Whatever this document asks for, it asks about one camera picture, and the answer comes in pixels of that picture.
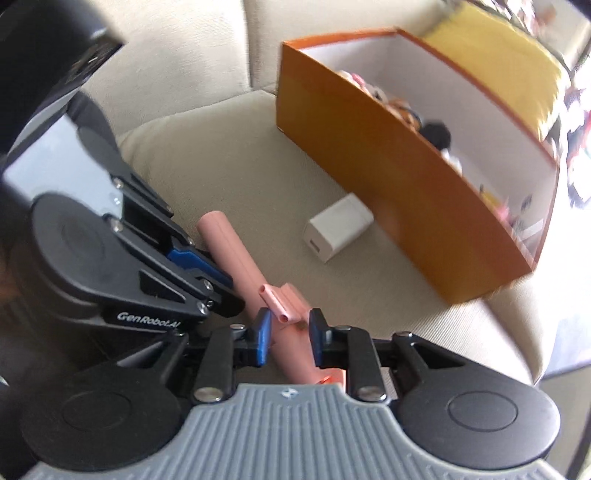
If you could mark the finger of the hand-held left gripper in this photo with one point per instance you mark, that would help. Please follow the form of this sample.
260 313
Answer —
184 256
207 293

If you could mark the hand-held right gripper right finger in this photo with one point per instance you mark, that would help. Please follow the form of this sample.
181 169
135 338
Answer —
316 339

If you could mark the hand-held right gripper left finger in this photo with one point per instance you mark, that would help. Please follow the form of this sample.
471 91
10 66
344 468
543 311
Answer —
263 337

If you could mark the pink leg-shaped toy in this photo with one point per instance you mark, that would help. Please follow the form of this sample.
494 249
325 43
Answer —
226 244

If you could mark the orange cardboard box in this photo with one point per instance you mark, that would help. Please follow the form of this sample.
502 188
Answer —
392 184

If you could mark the black and white plush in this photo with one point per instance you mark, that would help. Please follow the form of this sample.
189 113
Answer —
436 134

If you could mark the orange fox plush blue hat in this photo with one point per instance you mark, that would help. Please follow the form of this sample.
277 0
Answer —
401 110

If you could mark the white crocheted bunny plush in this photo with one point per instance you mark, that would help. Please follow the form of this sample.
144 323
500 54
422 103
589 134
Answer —
364 83

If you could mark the beige fabric sofa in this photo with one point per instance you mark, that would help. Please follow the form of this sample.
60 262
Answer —
221 152

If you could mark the white charger adapter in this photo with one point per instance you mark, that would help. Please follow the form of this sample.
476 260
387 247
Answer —
339 226

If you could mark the yellow pillow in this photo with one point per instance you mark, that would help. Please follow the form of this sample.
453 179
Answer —
498 60

